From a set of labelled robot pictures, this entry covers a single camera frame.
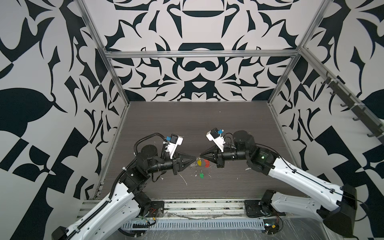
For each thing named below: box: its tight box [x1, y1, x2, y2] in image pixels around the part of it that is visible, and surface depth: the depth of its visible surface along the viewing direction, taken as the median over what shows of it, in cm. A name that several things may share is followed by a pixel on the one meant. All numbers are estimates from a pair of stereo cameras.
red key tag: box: [204, 159, 211, 168], surface depth 71 cm
